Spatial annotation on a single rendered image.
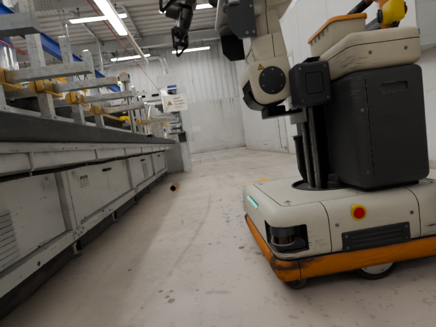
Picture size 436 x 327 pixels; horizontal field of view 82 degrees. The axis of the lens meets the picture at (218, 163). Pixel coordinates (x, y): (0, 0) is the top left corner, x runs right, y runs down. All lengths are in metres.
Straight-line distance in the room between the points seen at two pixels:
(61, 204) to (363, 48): 1.55
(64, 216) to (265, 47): 1.32
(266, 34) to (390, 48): 0.42
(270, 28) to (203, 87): 10.85
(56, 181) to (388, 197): 1.52
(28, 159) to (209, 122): 10.86
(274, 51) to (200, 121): 10.71
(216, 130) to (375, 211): 10.92
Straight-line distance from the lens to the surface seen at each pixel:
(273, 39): 1.06
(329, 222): 0.89
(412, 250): 1.06
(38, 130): 1.03
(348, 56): 0.98
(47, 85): 1.17
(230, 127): 11.74
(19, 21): 0.70
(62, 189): 1.61
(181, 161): 5.47
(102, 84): 1.15
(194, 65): 12.16
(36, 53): 1.23
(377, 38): 1.02
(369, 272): 1.03
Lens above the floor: 0.53
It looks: 5 degrees down
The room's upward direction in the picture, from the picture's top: 8 degrees counter-clockwise
